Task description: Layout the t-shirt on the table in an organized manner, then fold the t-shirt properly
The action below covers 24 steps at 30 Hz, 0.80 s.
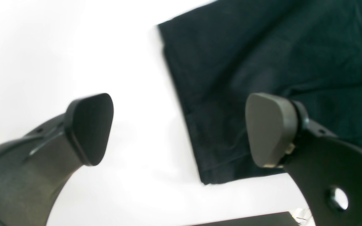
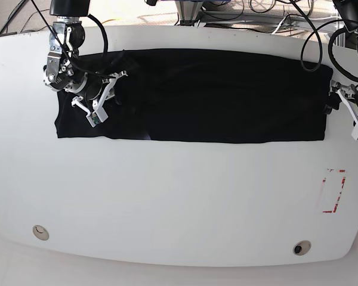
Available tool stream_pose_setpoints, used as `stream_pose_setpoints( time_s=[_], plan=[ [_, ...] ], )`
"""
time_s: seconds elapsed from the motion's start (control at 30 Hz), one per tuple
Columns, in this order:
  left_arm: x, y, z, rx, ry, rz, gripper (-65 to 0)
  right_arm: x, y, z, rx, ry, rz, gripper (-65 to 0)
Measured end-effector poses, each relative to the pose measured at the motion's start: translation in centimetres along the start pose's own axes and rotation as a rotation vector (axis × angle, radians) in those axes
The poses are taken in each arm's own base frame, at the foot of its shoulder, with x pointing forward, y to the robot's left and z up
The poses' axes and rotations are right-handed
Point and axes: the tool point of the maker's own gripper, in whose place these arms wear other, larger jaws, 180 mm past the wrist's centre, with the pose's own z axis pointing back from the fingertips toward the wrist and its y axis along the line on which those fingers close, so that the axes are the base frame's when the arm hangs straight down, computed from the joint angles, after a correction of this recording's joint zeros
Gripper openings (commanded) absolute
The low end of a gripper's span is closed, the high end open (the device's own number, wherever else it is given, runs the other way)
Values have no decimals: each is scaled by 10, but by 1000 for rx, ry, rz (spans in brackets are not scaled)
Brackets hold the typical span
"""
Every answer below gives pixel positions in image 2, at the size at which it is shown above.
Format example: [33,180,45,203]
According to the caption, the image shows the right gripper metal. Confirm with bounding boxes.
[44,14,109,104]

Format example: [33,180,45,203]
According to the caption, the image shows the black t-shirt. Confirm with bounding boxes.
[55,49,333,144]

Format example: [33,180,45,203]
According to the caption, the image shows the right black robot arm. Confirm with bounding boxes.
[44,1,109,108]

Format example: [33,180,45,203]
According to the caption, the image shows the red tape rectangle marking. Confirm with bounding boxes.
[318,169,347,213]

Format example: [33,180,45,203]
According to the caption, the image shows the right table grommet hole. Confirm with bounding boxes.
[293,240,311,256]

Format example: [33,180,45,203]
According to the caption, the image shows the table grommet hole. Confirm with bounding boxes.
[293,240,311,256]
[32,225,50,241]

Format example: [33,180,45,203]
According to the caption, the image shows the left table grommet hole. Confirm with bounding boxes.
[32,225,50,241]

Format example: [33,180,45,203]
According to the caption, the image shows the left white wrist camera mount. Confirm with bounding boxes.
[331,80,358,141]

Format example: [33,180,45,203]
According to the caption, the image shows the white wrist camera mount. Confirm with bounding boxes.
[71,71,128,128]
[331,80,358,141]

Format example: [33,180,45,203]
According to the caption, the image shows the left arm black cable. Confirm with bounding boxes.
[289,0,358,84]

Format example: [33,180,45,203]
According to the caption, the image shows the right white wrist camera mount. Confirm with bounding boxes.
[71,71,128,128]

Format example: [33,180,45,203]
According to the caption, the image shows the black floor cable left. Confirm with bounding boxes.
[0,0,50,35]

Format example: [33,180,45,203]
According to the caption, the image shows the black coiled cable bundle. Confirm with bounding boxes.
[248,0,314,18]

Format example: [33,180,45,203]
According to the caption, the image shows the aluminium frame stand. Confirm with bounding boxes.
[174,1,204,26]

